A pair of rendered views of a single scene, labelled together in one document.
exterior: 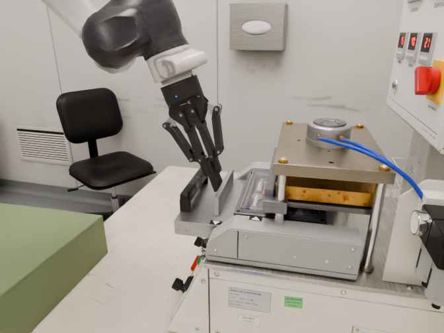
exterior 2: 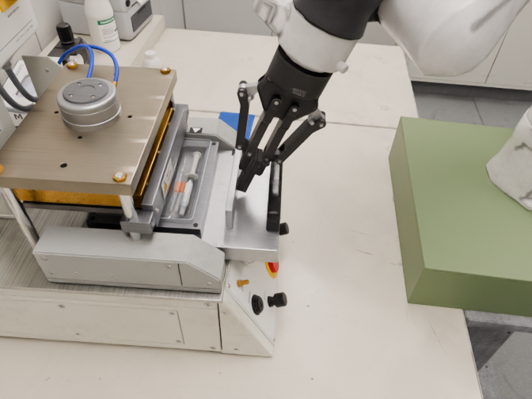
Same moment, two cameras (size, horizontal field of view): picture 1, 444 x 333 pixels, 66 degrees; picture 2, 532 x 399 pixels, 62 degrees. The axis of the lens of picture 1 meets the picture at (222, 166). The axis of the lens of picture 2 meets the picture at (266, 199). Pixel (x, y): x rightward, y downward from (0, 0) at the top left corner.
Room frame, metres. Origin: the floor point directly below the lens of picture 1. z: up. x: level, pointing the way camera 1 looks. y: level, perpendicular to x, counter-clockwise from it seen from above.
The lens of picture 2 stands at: (1.16, -0.05, 1.47)
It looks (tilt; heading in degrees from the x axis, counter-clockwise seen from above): 46 degrees down; 169
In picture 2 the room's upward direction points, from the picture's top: 2 degrees clockwise
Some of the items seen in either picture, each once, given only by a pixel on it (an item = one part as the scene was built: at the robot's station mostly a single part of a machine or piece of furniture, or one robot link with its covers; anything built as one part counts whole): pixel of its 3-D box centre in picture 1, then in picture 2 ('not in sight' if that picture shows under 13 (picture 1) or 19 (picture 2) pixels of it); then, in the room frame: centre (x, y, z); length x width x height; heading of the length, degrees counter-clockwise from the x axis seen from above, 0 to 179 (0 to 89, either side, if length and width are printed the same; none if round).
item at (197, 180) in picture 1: (195, 187); (275, 187); (0.67, 0.06, 0.99); 0.15 x 0.02 x 0.04; 168
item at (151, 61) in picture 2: not in sight; (153, 76); (0.02, -0.17, 0.82); 0.05 x 0.05 x 0.14
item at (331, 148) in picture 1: (343, 159); (81, 119); (0.59, -0.22, 1.08); 0.31 x 0.24 x 0.13; 168
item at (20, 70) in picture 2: not in sight; (32, 94); (0.09, -0.47, 0.83); 0.23 x 0.12 x 0.07; 176
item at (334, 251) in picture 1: (276, 244); (178, 138); (0.50, -0.09, 0.97); 0.26 x 0.05 x 0.07; 78
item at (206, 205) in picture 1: (258, 201); (190, 190); (0.64, -0.08, 0.97); 0.30 x 0.22 x 0.08; 78
